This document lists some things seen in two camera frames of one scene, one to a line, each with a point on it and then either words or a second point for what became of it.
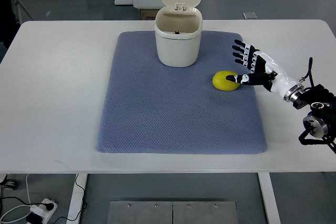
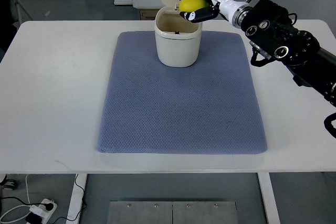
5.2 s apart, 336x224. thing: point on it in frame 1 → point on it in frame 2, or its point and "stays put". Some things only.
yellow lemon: [221, 82] → [192, 2]
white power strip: [42, 211] stays put
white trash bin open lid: [178, 27] stays put
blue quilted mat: [149, 107] stays put
